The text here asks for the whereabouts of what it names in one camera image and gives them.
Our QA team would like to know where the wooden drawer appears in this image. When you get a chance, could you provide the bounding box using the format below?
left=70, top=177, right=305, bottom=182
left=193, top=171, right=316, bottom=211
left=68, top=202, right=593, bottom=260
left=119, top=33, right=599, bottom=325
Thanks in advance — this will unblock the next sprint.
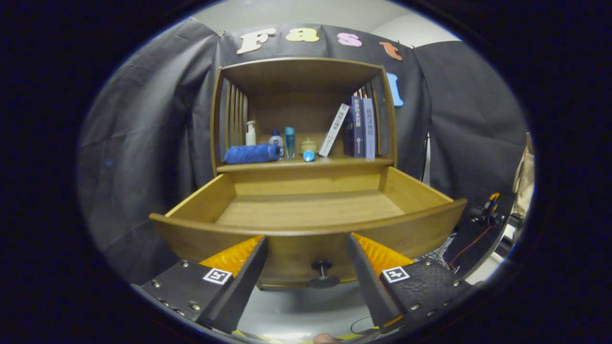
left=149, top=165, right=468, bottom=290

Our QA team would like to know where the white book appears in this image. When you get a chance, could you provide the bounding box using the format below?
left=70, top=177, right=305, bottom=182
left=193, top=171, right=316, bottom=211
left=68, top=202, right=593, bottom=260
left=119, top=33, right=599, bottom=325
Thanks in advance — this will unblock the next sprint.
left=318, top=103, right=350, bottom=158

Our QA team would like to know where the black and orange tool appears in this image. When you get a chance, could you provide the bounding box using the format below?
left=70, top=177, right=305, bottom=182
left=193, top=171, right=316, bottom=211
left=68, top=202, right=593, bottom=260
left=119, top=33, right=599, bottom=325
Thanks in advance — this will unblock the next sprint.
left=471, top=192, right=507, bottom=227

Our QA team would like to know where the wooden countertop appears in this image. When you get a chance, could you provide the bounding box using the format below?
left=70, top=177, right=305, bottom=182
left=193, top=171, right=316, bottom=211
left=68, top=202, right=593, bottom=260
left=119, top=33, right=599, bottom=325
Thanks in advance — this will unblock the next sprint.
left=218, top=154, right=393, bottom=172

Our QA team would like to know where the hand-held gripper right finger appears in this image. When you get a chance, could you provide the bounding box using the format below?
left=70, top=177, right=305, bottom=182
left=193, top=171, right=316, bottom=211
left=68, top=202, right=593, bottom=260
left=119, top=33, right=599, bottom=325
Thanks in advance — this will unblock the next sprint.
left=346, top=232, right=479, bottom=331

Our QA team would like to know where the wooden cabinet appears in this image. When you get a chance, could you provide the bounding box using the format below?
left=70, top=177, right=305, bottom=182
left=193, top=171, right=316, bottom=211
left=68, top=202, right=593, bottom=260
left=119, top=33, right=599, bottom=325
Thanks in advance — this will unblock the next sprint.
left=210, top=57, right=398, bottom=175

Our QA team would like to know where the pale blue book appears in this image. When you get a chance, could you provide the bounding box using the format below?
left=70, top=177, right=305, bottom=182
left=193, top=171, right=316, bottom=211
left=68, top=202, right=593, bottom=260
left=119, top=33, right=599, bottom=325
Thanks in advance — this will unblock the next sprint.
left=362, top=97, right=376, bottom=160

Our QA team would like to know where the blue folded towel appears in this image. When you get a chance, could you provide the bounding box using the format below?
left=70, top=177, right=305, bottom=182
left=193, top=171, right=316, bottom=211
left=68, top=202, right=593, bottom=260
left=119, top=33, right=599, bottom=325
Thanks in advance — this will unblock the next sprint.
left=224, top=143, right=283, bottom=165

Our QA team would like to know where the black drawer knob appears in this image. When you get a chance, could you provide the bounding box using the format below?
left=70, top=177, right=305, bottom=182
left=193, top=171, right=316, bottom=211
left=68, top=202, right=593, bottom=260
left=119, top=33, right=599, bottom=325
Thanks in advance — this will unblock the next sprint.
left=308, top=259, right=341, bottom=289

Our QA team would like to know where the red cable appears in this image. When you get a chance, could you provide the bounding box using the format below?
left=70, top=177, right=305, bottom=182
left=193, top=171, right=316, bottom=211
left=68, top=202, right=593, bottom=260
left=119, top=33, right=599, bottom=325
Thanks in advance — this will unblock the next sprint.
left=449, top=225, right=495, bottom=268

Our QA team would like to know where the dark blue book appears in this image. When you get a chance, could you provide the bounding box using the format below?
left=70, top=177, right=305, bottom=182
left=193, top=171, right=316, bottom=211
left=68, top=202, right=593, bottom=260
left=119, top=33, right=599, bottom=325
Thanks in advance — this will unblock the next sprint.
left=343, top=96, right=366, bottom=158

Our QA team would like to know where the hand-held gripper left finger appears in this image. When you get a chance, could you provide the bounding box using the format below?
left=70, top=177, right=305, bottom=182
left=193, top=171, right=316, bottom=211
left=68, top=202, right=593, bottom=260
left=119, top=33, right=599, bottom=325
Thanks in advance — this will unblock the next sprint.
left=131, top=235, right=269, bottom=334

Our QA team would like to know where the black floor cable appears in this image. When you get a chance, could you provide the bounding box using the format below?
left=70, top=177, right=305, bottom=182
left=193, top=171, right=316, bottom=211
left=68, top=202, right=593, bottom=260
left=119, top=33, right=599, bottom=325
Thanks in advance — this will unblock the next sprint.
left=350, top=315, right=378, bottom=335

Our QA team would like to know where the beige bag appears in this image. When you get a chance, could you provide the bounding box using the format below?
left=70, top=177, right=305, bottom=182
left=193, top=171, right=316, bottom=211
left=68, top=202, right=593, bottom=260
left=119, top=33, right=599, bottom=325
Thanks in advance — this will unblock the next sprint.
left=513, top=133, right=535, bottom=218

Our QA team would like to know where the black backdrop cloth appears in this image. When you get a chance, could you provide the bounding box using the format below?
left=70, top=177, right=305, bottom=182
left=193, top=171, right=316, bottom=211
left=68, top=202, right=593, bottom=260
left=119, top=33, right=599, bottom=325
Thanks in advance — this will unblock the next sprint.
left=76, top=17, right=529, bottom=286

